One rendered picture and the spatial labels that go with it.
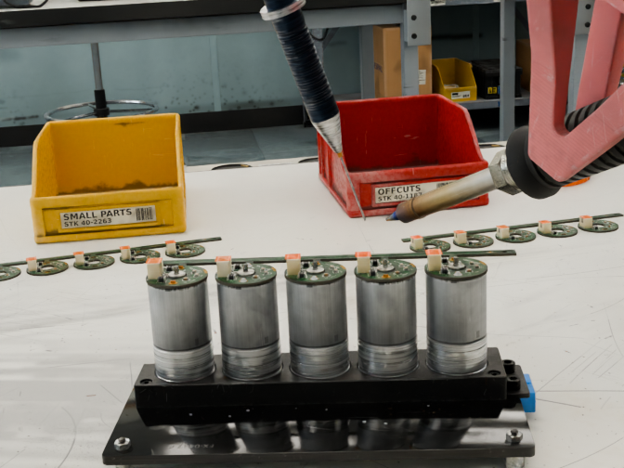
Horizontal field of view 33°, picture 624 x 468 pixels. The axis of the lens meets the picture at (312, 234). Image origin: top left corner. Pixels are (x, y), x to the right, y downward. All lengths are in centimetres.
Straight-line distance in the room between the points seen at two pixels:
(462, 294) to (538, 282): 18
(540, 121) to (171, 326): 18
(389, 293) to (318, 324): 3
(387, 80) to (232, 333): 411
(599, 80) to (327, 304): 14
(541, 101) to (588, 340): 21
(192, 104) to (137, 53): 33
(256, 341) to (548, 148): 15
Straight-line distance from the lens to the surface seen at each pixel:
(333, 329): 42
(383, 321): 42
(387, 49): 449
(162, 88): 484
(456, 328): 42
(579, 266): 61
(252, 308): 42
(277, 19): 37
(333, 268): 42
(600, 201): 75
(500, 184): 35
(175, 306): 42
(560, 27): 31
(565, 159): 33
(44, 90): 487
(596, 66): 35
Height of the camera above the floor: 95
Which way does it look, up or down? 17 degrees down
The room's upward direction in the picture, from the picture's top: 3 degrees counter-clockwise
